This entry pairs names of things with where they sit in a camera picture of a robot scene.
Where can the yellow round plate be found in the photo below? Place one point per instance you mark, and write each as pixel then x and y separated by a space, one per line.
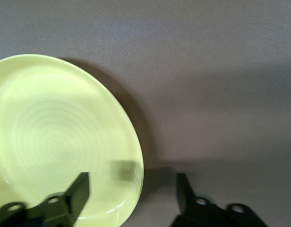
pixel 53 118

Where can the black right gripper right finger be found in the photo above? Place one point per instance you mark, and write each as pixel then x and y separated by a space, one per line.
pixel 195 212

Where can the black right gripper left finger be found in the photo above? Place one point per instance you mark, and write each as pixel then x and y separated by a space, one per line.
pixel 65 210

